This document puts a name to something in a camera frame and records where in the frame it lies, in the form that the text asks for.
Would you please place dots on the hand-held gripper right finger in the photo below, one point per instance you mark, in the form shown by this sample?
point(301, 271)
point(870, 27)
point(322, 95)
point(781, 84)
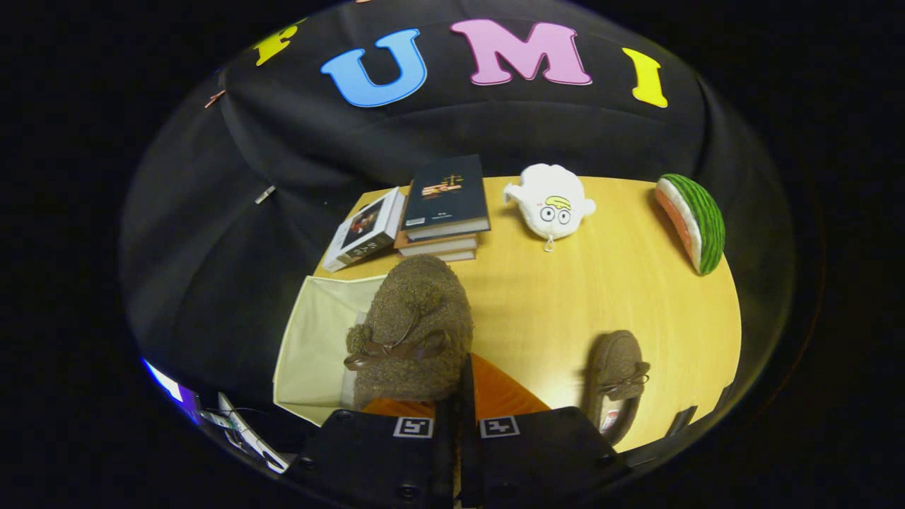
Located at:
point(544, 459)

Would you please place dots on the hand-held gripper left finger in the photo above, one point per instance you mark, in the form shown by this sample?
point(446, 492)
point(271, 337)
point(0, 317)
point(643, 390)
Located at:
point(382, 459)

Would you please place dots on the brown fuzzy shoe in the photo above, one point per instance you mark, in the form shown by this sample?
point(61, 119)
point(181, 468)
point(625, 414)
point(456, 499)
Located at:
point(424, 304)
point(615, 360)

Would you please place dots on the beige storage box grey lid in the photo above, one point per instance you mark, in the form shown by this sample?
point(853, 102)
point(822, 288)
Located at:
point(311, 339)

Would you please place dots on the white desk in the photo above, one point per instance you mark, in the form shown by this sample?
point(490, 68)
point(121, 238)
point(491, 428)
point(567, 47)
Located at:
point(247, 440)

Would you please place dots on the lit computer monitor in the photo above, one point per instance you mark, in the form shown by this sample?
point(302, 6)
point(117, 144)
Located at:
point(168, 385)

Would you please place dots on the white portrait cover book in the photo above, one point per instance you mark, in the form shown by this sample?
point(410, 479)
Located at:
point(364, 230)

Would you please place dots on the white plush toy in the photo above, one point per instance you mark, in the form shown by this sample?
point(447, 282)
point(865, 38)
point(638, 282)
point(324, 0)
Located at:
point(548, 198)

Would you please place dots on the dark hardcover book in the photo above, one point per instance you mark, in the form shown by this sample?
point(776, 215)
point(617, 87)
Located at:
point(445, 194)

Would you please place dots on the watermelon slice plush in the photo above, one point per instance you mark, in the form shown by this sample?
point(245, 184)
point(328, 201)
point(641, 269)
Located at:
point(703, 223)

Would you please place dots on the silver metal clip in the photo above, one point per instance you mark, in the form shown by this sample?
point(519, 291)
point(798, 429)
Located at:
point(265, 194)

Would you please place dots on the pink clothes peg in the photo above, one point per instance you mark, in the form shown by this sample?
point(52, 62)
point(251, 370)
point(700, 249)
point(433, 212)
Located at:
point(214, 97)

